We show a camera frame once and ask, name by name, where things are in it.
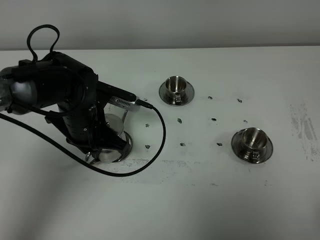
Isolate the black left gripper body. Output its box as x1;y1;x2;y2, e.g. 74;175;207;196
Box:
41;51;108;153

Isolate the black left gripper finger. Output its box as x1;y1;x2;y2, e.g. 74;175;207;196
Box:
93;124;128;159

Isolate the stainless steel teapot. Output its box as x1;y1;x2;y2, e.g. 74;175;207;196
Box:
84;110;133;165

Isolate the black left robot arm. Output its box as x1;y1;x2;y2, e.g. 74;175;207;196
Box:
0;51;136;162

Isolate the far stainless steel teacup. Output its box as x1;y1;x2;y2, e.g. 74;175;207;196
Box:
165;76;187;104

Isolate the stainless steel teacup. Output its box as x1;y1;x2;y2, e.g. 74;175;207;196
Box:
241;127;268;160
165;76;187;104

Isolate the far stainless steel saucer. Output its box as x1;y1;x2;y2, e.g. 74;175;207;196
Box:
158;81;195;106

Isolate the stainless steel saucer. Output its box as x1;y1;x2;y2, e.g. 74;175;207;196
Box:
231;128;274;164
158;81;195;106

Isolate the near stainless steel saucer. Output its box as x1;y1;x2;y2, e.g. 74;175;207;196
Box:
231;128;274;164

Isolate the near stainless steel teacup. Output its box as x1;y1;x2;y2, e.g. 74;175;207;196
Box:
241;127;268;160

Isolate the black camera cable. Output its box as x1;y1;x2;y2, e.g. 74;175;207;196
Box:
0;98;167;178

